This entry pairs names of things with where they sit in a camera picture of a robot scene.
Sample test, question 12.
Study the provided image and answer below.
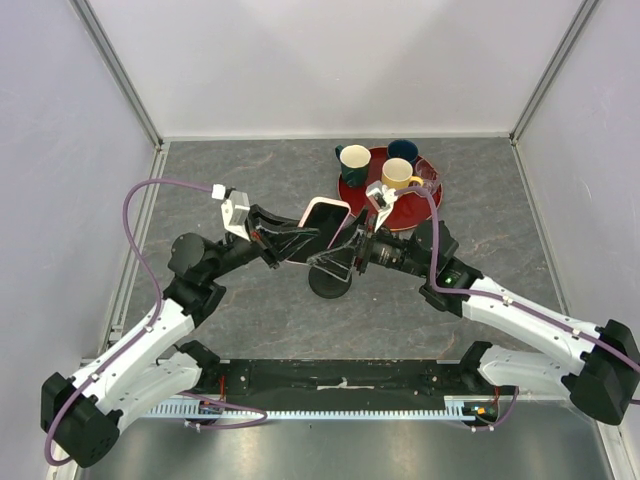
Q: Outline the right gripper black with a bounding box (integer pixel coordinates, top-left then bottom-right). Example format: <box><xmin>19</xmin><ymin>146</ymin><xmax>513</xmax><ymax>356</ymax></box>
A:
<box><xmin>307</xmin><ymin>206</ymin><xmax>432</xmax><ymax>282</ymax></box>

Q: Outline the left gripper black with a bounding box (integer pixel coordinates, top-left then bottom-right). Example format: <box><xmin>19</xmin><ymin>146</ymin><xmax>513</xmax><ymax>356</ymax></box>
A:
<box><xmin>205</xmin><ymin>203</ymin><xmax>320</xmax><ymax>280</ymax></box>

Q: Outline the phone with pink case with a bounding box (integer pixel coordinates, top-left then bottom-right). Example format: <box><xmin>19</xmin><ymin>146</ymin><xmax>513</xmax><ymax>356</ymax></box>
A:
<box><xmin>289</xmin><ymin>196</ymin><xmax>351</xmax><ymax>264</ymax></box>

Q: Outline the black phone stand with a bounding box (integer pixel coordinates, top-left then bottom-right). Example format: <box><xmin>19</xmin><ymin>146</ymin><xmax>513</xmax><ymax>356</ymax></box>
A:
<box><xmin>308</xmin><ymin>267</ymin><xmax>352</xmax><ymax>300</ymax></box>

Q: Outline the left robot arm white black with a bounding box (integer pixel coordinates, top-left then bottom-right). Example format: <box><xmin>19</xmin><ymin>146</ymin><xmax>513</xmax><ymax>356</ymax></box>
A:
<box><xmin>41</xmin><ymin>198</ymin><xmax>342</xmax><ymax>467</ymax></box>

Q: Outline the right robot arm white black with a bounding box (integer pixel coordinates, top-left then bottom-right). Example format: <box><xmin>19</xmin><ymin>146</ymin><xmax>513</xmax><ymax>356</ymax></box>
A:
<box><xmin>300</xmin><ymin>204</ymin><xmax>639</xmax><ymax>425</ymax></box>

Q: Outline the round red tray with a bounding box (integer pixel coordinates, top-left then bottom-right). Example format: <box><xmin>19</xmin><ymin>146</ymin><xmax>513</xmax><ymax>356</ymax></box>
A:
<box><xmin>338</xmin><ymin>146</ymin><xmax>431</xmax><ymax>232</ymax></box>

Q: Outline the yellow mug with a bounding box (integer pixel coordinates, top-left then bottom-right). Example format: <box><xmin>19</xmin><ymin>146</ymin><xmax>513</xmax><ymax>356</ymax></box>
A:
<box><xmin>380</xmin><ymin>158</ymin><xmax>424</xmax><ymax>190</ymax></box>

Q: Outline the green mug cream inside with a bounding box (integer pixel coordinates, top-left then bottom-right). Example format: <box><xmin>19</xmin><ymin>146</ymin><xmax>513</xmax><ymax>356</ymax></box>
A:
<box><xmin>335</xmin><ymin>145</ymin><xmax>371</xmax><ymax>188</ymax></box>

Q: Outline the clear glass cup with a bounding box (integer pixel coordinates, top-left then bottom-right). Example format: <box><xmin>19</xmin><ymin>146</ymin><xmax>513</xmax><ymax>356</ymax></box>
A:
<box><xmin>414</xmin><ymin>159</ymin><xmax>441</xmax><ymax>195</ymax></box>

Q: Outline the dark blue mug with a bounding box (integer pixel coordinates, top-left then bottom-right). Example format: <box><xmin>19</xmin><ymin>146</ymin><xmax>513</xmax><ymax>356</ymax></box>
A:
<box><xmin>386</xmin><ymin>139</ymin><xmax>419</xmax><ymax>165</ymax></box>

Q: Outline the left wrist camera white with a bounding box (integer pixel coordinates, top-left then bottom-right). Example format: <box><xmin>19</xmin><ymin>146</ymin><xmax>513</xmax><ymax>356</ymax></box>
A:
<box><xmin>221</xmin><ymin>190</ymin><xmax>250</xmax><ymax>241</ymax></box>

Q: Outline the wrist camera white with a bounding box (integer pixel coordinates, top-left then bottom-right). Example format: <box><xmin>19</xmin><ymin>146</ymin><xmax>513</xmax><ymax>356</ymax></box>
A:
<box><xmin>221</xmin><ymin>190</ymin><xmax>250</xmax><ymax>241</ymax></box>
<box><xmin>365</xmin><ymin>180</ymin><xmax>398</xmax><ymax>232</ymax></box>

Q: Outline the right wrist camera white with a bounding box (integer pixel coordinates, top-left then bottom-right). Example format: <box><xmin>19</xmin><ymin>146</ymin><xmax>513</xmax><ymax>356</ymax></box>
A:
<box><xmin>365</xmin><ymin>180</ymin><xmax>398</xmax><ymax>232</ymax></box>

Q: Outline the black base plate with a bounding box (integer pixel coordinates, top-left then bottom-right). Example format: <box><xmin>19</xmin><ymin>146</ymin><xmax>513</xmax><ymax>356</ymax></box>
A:
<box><xmin>194</xmin><ymin>359</ymin><xmax>495</xmax><ymax>412</ymax></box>

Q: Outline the slotted cable duct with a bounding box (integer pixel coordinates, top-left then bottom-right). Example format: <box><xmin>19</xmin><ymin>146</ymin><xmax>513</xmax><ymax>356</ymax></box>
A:
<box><xmin>142</xmin><ymin>396</ymin><xmax>499</xmax><ymax>422</ymax></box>

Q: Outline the left aluminium frame post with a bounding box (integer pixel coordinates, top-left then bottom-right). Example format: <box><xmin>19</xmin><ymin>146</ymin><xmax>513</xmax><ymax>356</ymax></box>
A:
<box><xmin>70</xmin><ymin>0</ymin><xmax>164</xmax><ymax>149</ymax></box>

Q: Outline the aluminium frame post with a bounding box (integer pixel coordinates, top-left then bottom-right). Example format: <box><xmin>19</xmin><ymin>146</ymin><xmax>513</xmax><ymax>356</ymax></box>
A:
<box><xmin>70</xmin><ymin>0</ymin><xmax>164</xmax><ymax>149</ymax></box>
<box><xmin>509</xmin><ymin>0</ymin><xmax>600</xmax><ymax>146</ymax></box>

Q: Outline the right aluminium frame post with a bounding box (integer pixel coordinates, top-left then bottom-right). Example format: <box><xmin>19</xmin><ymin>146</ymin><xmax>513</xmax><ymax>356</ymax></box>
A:
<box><xmin>509</xmin><ymin>0</ymin><xmax>600</xmax><ymax>146</ymax></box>

